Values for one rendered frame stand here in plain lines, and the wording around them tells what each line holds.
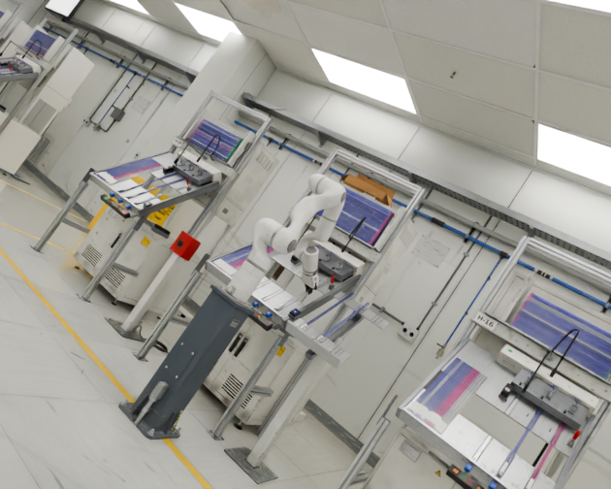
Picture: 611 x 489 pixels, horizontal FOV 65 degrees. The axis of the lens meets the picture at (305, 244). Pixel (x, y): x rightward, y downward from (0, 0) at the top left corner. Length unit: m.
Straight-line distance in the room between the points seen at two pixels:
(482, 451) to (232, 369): 1.54
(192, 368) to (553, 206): 3.45
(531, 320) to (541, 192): 2.10
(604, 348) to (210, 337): 1.93
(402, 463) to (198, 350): 1.19
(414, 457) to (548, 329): 0.96
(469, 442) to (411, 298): 2.31
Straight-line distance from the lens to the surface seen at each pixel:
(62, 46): 6.61
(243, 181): 4.12
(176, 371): 2.36
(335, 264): 3.10
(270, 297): 2.84
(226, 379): 3.17
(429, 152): 5.09
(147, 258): 3.85
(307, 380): 2.66
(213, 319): 2.30
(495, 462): 2.43
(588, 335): 2.87
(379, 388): 4.48
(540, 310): 2.88
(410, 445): 2.73
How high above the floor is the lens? 0.95
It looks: 4 degrees up
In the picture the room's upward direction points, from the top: 34 degrees clockwise
